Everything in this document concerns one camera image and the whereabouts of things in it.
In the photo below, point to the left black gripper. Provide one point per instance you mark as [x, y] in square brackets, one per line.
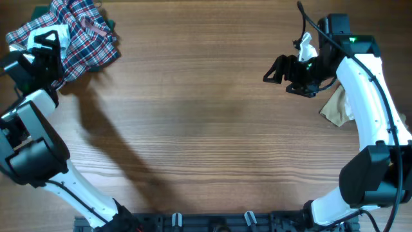
[54, 55]

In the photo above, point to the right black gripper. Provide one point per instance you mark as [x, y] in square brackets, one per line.
[290, 71]

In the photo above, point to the light blue striped cloth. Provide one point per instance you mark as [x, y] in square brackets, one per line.
[63, 33]

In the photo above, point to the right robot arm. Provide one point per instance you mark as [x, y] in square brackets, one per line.
[379, 176]

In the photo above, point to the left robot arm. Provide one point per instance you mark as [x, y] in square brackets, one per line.
[33, 153]

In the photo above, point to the dark green folded cloth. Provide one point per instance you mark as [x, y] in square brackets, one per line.
[43, 9]

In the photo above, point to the plaid red blue cloth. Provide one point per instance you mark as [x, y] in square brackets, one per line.
[91, 39]

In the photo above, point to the beige white crumpled garment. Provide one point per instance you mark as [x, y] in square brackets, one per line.
[337, 110]

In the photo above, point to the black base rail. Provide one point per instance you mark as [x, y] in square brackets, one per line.
[274, 221]

